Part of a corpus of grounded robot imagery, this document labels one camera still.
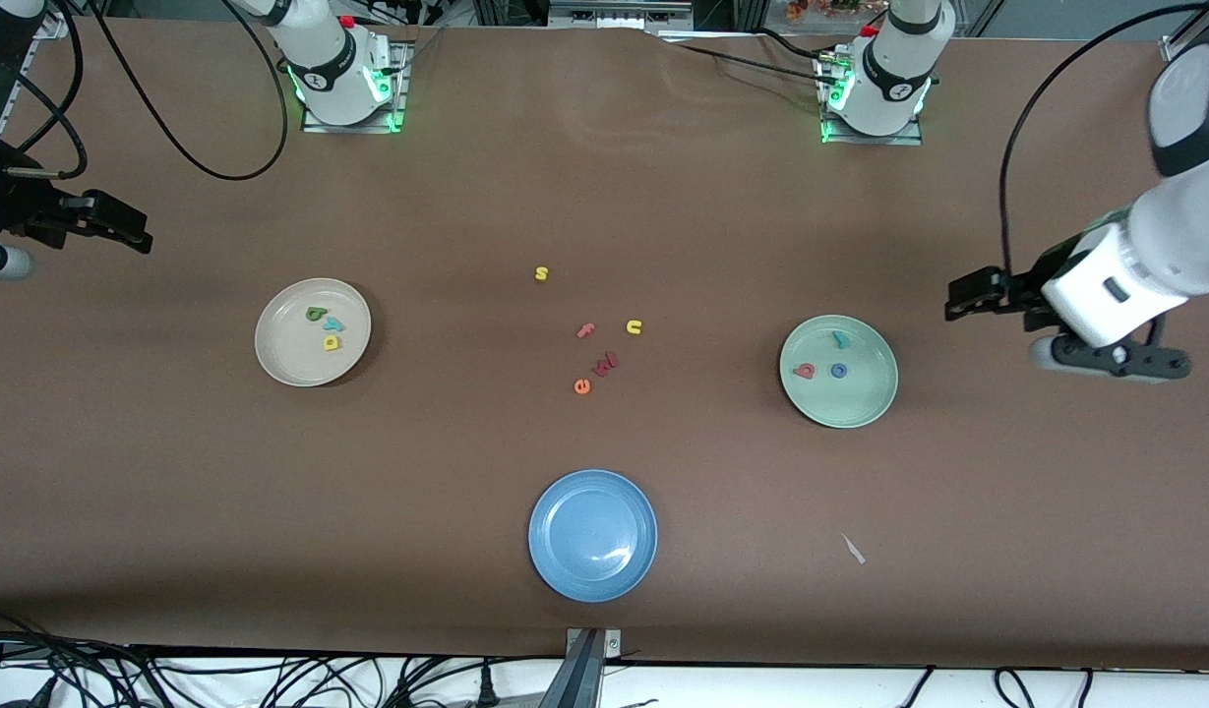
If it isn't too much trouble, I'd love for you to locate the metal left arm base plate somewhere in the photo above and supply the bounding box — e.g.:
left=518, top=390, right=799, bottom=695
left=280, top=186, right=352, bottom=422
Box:
left=818, top=54, right=925, bottom=147

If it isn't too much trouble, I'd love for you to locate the green plate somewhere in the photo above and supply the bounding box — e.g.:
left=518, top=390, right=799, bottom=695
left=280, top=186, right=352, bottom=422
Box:
left=778, top=314, right=900, bottom=430

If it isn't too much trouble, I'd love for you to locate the beige brown plate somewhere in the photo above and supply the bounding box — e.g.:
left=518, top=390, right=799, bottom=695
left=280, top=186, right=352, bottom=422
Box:
left=254, top=277, right=373, bottom=388

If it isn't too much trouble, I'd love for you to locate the orange decoration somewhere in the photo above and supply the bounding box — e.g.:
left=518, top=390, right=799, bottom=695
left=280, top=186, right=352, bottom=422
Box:
left=786, top=0, right=861, bottom=23

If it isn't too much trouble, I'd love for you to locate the silver table edge bracket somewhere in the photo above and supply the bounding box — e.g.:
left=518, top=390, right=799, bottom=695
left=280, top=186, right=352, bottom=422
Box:
left=565, top=627, right=623, bottom=662

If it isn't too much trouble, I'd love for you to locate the silver metal frame piece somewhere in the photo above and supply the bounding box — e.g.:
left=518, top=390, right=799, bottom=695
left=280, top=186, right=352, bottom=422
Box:
left=548, top=0, right=695, bottom=29

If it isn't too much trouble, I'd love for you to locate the dark grey camera post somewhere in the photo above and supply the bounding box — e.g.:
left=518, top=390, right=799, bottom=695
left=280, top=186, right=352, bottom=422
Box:
left=537, top=629, right=605, bottom=708

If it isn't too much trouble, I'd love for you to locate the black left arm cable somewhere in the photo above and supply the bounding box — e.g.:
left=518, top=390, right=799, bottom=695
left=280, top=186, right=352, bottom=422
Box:
left=997, top=0, right=1209, bottom=281

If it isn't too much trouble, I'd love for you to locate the black floor cable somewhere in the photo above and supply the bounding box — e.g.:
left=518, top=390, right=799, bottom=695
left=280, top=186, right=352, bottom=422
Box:
left=894, top=667, right=937, bottom=708
left=995, top=667, right=1094, bottom=708
left=0, top=610, right=172, bottom=708

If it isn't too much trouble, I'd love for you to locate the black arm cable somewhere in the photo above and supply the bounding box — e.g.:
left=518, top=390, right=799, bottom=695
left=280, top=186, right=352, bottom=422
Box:
left=997, top=0, right=1209, bottom=281
left=0, top=0, right=290, bottom=183

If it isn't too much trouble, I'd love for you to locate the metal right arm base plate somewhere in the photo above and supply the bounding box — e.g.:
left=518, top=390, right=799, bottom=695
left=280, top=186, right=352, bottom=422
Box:
left=301, top=39, right=410, bottom=134

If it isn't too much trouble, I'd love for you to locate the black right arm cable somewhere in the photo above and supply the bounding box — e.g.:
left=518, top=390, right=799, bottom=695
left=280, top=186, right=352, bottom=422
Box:
left=0, top=0, right=290, bottom=183

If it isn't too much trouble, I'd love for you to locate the brown paper table cover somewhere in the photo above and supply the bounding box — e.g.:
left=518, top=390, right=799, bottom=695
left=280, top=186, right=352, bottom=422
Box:
left=0, top=18, right=1209, bottom=672

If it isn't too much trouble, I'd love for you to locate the blue plate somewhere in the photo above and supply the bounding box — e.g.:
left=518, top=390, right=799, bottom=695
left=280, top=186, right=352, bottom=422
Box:
left=527, top=469, right=659, bottom=603

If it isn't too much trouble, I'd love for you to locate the black table cable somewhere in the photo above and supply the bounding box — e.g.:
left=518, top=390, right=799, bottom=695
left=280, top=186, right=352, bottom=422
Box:
left=675, top=41, right=836, bottom=88
left=752, top=26, right=846, bottom=65

